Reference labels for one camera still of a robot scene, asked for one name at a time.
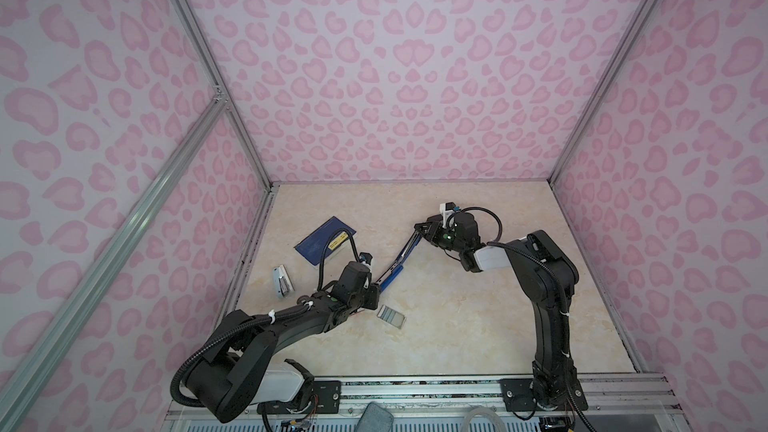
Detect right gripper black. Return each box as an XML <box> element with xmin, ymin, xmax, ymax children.
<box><xmin>414</xmin><ymin>221</ymin><xmax>467</xmax><ymax>254</ymax></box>

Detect staple tray with staples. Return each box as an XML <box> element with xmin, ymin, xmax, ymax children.
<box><xmin>377</xmin><ymin>305</ymin><xmax>406</xmax><ymax>329</ymax></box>

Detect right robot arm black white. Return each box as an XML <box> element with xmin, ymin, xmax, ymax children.
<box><xmin>414</xmin><ymin>207</ymin><xmax>587</xmax><ymax>412</ymax></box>

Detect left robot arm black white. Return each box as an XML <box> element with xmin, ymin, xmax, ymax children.
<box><xmin>170</xmin><ymin>261</ymin><xmax>380</xmax><ymax>423</ymax></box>

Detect dark blue booklet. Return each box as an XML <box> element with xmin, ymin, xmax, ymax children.
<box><xmin>294</xmin><ymin>216</ymin><xmax>356</xmax><ymax>268</ymax></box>

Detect small white clip object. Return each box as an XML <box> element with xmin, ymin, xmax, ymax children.
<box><xmin>272</xmin><ymin>265</ymin><xmax>295</xmax><ymax>298</ymax></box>

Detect grey cloth pad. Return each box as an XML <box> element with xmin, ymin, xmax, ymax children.
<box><xmin>355</xmin><ymin>402</ymin><xmax>394</xmax><ymax>432</ymax></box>

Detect white tube loop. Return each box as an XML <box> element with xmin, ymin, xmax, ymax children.
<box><xmin>458</xmin><ymin>406</ymin><xmax>508</xmax><ymax>432</ymax></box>

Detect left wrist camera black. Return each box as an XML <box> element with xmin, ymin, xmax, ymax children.
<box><xmin>337</xmin><ymin>261</ymin><xmax>372</xmax><ymax>291</ymax></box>

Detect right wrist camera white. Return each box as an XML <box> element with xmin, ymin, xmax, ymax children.
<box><xmin>439</xmin><ymin>202</ymin><xmax>458</xmax><ymax>228</ymax></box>

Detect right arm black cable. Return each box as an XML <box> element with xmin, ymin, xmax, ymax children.
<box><xmin>455</xmin><ymin>206</ymin><xmax>595</xmax><ymax>432</ymax></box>

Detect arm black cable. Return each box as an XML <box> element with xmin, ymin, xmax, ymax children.
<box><xmin>455</xmin><ymin>206</ymin><xmax>595</xmax><ymax>432</ymax></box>
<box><xmin>169</xmin><ymin>228</ymin><xmax>367</xmax><ymax>409</ymax></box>

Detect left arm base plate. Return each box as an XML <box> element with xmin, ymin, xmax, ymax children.
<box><xmin>256</xmin><ymin>380</ymin><xmax>342</xmax><ymax>416</ymax></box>

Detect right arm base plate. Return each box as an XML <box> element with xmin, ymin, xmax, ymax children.
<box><xmin>499</xmin><ymin>377</ymin><xmax>589</xmax><ymax>413</ymax></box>

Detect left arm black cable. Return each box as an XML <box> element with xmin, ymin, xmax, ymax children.
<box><xmin>169</xmin><ymin>228</ymin><xmax>367</xmax><ymax>409</ymax></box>

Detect aluminium front rail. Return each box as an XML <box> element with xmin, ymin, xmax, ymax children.
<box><xmin>161</xmin><ymin>373</ymin><xmax>682</xmax><ymax>432</ymax></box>

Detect aluminium corner frame post left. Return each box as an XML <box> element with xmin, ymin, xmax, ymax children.
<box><xmin>169</xmin><ymin>0</ymin><xmax>273</xmax><ymax>191</ymax></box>

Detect aluminium corner frame post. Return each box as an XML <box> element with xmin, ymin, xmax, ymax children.
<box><xmin>547</xmin><ymin>0</ymin><xmax>663</xmax><ymax>188</ymax></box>
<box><xmin>169</xmin><ymin>0</ymin><xmax>273</xmax><ymax>191</ymax></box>

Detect aluminium diagonal frame bar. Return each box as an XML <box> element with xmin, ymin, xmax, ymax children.
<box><xmin>1</xmin><ymin>98</ymin><xmax>227</xmax><ymax>431</ymax></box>

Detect aluminium corner frame post right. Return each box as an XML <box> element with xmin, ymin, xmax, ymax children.
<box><xmin>547</xmin><ymin>0</ymin><xmax>663</xmax><ymax>188</ymax></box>

